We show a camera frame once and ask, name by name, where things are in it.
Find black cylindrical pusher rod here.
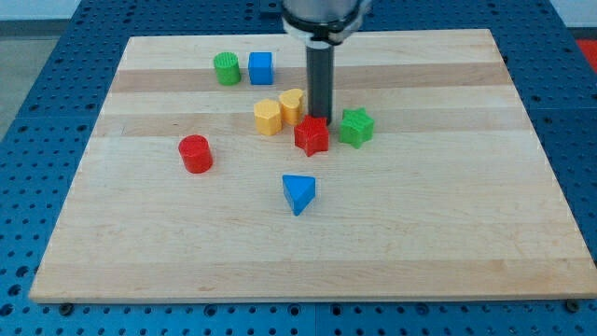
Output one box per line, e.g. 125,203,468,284
306,47,334,125

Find green star block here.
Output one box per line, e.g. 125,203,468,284
339,107,375,148

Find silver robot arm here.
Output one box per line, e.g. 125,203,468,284
282,0,371,123

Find blue cube block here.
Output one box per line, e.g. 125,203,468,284
248,51,274,85

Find red star block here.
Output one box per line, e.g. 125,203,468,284
294,115,329,157

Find yellow heart block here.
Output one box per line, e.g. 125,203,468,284
279,89,304,126

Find yellow hexagon block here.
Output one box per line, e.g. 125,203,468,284
254,99,283,135

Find green cylinder block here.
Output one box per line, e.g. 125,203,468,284
214,51,242,86

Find blue triangle block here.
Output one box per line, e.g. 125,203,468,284
282,175,316,216

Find red cylinder block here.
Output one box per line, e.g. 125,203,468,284
178,134,214,174

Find wooden board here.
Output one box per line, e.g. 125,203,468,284
29,29,596,304

